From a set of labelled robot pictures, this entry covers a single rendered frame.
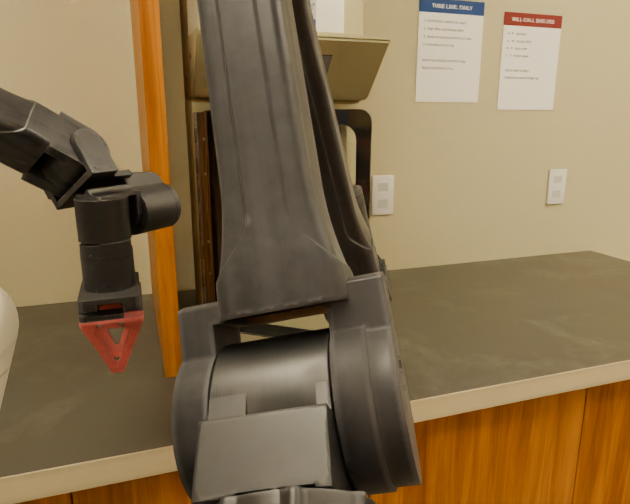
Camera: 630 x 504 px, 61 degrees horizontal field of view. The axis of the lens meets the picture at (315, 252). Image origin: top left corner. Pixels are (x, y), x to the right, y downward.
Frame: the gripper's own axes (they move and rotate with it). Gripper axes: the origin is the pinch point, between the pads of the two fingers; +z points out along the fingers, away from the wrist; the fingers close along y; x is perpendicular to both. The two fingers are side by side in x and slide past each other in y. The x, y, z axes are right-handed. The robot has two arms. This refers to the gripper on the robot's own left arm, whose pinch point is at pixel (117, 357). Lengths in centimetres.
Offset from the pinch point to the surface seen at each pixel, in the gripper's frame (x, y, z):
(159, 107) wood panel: -8.5, 24.3, -29.6
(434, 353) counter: -55, 18, 16
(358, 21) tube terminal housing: -45, 33, -45
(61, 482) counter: 8.5, 3.4, 17.7
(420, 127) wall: -84, 76, -25
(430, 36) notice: -86, 76, -50
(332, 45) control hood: -36, 23, -39
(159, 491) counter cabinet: -3.5, 6.3, 24.3
